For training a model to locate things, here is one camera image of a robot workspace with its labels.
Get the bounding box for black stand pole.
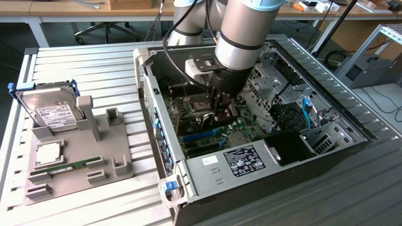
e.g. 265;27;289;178
310;0;360;56

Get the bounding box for grey plastic parts rack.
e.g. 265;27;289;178
24;95;137;208

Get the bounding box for CPU socket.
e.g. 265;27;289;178
187;94;214;113

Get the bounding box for open black PC case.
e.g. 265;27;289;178
134;39;378;226

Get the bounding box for blue expansion slot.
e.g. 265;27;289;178
181;129;221;142

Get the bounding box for black power wire bundle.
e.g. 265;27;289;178
270;103;306;129

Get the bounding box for coiled black cable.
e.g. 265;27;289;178
325;50;349;69

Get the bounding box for grey cable on desk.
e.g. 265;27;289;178
76;0;104;9

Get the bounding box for green graphics card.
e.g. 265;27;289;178
174;105;239;137

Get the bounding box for wooden desk with clutter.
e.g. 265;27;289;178
275;0;402;29

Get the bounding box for aluminium profile frame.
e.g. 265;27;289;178
334;23;402;78

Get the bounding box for green RAM stick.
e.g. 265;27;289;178
31;158;102;177

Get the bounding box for hard disk in blue carrier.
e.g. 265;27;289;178
7;80;87;132

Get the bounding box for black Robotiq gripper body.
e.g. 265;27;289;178
210;67;254;97

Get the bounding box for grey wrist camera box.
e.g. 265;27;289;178
185;58;227;88

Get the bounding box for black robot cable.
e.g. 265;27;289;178
162;0;221;90

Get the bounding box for silver CPU chip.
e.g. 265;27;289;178
36;143;63;165

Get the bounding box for silver drive cage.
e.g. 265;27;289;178
246;63;305;132

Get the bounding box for green motherboard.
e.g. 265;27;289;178
163;80;267;158

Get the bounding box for grey chipset heatsink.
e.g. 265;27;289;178
227;131;251;145

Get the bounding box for blue disk wire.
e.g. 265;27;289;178
302;97;314;130

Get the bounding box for silver disk bay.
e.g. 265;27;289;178
299;122;356;153

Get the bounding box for grey power supply unit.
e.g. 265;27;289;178
185;140;281;197

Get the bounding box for grey computer tower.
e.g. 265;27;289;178
344;56;397;89

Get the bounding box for blue case latch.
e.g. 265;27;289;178
163;180;179;192

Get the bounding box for black office chair base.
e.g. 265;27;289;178
74;21;142;44

